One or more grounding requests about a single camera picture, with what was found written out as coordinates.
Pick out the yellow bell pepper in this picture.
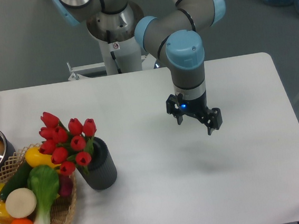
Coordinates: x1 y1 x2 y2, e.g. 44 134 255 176
0 201 15 224

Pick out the purple red onion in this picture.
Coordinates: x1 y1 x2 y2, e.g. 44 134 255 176
58 175 73 197

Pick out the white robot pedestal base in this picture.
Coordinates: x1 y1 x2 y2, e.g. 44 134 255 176
67 1 145 81

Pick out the dark grey ribbed vase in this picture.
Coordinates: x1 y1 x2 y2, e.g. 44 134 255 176
78 137 118 190

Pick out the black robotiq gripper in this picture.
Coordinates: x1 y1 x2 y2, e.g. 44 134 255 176
166 91 223 135

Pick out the woven wicker basket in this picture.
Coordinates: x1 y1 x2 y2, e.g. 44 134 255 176
0 144 77 224

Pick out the green bok choy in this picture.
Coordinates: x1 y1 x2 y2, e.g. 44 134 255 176
27 165 60 224

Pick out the yellow squash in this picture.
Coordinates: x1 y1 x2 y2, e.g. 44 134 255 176
24 147 59 169

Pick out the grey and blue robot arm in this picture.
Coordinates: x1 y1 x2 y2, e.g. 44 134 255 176
52 0 226 133

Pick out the green cucumber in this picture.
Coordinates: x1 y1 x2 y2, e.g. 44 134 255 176
0 161 32 201

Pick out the white round radish slice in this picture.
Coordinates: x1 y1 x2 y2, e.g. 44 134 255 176
5 188 37 219

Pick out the red tulip bouquet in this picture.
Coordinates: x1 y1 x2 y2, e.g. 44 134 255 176
39 112 97 176

